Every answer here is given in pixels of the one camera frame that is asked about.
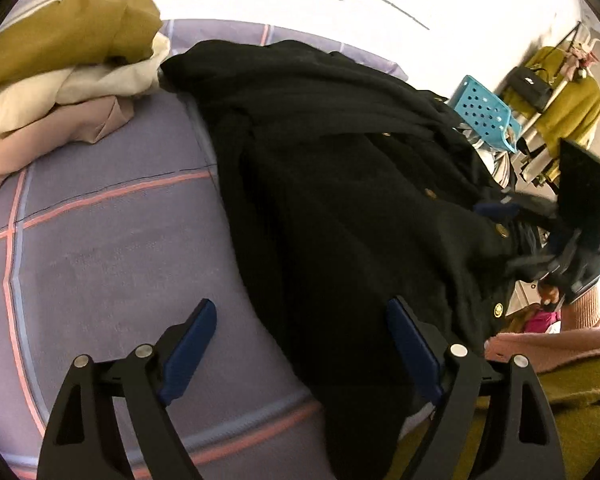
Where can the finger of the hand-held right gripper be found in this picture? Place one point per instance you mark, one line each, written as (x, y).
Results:
(495, 208)
(540, 262)

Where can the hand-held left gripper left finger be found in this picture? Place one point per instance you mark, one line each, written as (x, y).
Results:
(190, 350)

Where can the person's pink sweater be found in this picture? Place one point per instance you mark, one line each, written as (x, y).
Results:
(555, 350)

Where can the person's right forearm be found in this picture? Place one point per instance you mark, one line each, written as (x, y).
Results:
(585, 310)

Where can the cream garment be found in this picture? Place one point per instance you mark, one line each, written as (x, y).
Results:
(80, 85)

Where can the person's olive skirt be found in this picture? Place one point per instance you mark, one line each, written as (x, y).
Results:
(590, 420)

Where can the blue plastic hanging basket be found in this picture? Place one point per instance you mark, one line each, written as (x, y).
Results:
(480, 110)

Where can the black coat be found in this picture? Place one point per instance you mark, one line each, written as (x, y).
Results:
(330, 210)

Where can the pale pink garment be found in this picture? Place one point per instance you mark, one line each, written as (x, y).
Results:
(55, 132)

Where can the purple plaid bed sheet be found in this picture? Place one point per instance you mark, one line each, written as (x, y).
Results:
(105, 260)

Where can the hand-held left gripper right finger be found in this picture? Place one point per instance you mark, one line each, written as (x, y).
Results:
(415, 350)

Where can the mustard garment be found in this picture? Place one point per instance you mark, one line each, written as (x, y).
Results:
(70, 30)

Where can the person's right hand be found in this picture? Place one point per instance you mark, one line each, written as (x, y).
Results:
(547, 294)

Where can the yellow-green hanging garment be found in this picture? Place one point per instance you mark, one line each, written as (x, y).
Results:
(575, 105)

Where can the black handbag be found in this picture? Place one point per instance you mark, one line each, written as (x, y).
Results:
(527, 87)

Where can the magenta cloth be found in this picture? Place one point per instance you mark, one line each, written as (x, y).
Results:
(542, 321)

